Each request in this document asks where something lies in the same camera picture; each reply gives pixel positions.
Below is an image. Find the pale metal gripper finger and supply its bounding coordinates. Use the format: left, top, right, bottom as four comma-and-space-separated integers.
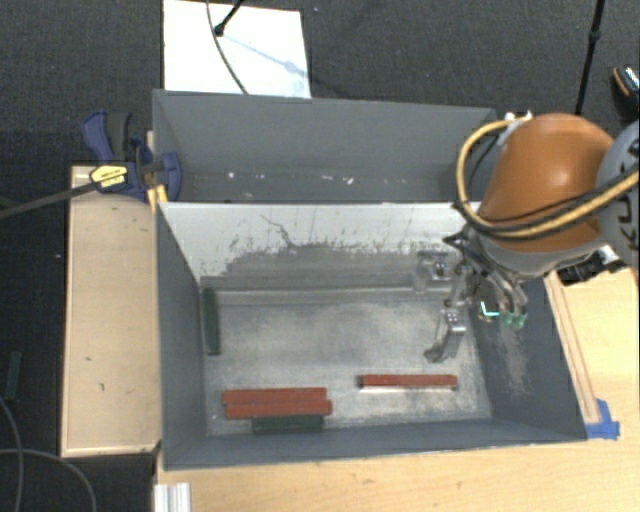
412, 251, 452, 294
423, 308, 470, 364

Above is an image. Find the red-brown flat block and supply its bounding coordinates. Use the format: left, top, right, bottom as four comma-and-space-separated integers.
220, 386, 329, 407
356, 373, 459, 392
224, 399, 334, 421

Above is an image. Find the grey metal bin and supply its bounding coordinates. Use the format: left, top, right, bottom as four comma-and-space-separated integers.
151, 88, 589, 472

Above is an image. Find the dark green flat block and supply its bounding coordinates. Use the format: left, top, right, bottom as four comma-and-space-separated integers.
250, 414, 325, 436
201, 287, 223, 357

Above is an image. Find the pale wood flat board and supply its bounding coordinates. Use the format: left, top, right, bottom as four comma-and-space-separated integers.
59, 164, 164, 459

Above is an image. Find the black cylinder on white bracket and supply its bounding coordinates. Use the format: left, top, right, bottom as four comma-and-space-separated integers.
557, 246, 621, 286

